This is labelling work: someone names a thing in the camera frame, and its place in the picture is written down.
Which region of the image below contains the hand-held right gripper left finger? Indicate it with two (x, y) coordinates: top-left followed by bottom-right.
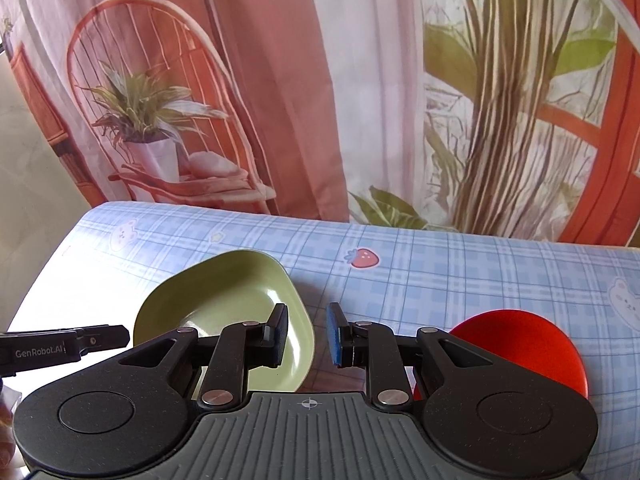
(119, 304), (291, 408)

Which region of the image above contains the red plate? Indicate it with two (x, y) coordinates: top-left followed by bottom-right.
(412, 310), (590, 403)

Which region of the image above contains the green bowl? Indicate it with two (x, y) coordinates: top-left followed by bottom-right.
(134, 249), (316, 394)

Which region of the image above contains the printed backdrop cloth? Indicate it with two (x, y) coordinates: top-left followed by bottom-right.
(0, 0), (640, 249)

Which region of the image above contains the blue plaid tablecloth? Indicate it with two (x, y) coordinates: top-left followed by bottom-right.
(7, 201), (640, 480)

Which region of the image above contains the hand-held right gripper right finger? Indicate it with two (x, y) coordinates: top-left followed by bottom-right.
(326, 302), (495, 407)

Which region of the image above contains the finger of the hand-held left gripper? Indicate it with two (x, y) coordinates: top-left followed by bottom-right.
(75, 324), (132, 354)

